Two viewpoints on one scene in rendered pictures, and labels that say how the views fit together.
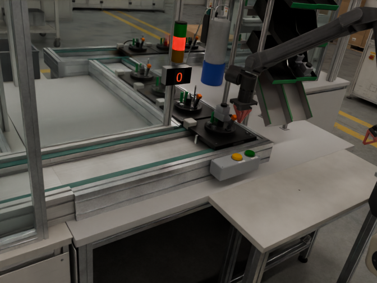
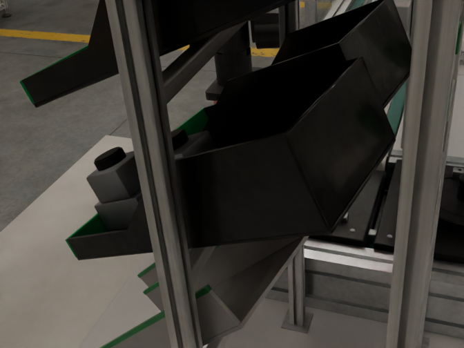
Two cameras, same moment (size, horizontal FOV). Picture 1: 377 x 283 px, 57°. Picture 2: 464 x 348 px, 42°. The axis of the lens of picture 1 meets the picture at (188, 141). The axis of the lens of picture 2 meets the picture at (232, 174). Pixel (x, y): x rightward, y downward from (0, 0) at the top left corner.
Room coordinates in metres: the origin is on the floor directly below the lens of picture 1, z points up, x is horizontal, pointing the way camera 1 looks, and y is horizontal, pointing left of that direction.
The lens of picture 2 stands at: (2.13, -0.64, 1.55)
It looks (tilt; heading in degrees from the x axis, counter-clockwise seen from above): 33 degrees down; 152
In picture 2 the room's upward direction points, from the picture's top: 5 degrees counter-clockwise
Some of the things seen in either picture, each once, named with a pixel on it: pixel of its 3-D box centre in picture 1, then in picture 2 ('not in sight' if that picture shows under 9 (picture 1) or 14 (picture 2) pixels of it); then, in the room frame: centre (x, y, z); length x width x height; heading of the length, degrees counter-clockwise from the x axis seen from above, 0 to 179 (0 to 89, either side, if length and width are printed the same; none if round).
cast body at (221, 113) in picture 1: (221, 110); not in sight; (1.44, -0.13, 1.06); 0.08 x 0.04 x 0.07; 41
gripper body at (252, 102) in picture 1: (244, 96); (233, 68); (1.35, -0.20, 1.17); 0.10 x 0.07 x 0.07; 128
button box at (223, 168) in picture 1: (235, 164); not in sight; (1.21, -0.20, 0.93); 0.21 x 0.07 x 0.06; 128
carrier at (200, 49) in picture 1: (190, 41); not in sight; (2.96, 0.09, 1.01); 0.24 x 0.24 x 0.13; 38
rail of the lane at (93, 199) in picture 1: (187, 170); not in sight; (1.15, -0.01, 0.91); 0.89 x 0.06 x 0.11; 128
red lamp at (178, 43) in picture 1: (179, 42); not in sight; (1.41, 0.09, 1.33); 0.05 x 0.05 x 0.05
